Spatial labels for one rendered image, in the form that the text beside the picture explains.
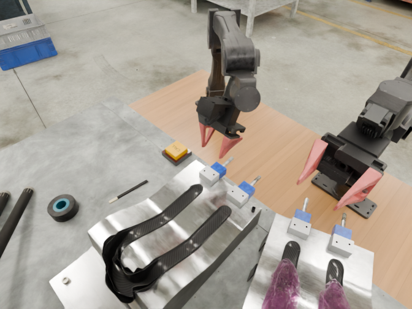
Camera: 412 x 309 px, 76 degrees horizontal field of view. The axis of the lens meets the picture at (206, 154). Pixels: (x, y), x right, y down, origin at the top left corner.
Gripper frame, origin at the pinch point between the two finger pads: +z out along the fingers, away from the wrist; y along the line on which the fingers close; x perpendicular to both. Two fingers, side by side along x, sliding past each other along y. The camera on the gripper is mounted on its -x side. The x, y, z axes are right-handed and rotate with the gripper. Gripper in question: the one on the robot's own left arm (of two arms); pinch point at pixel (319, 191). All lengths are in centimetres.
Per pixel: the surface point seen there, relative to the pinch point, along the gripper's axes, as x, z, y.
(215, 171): 28.1, -7.0, -29.0
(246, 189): 29.4, -9.3, -18.9
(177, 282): 26.5, 21.1, -12.3
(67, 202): 36, 30, -56
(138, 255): 25.7, 23.8, -22.7
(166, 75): 122, -112, -209
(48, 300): 39, 46, -35
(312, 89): 124, -204, -87
